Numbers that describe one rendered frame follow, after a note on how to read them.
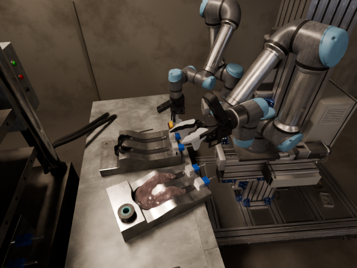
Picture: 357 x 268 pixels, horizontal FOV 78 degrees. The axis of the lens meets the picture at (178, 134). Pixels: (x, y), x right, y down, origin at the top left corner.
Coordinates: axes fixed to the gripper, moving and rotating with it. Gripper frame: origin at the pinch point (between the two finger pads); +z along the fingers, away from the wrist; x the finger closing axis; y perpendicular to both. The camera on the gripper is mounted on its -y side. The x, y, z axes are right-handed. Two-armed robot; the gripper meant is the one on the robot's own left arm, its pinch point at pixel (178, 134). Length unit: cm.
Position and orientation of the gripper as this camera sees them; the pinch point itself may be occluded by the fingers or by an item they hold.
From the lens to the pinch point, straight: 65.9
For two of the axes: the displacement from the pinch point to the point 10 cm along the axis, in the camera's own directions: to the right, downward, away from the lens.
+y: 0.7, 8.2, 5.7
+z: -8.6, 3.3, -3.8
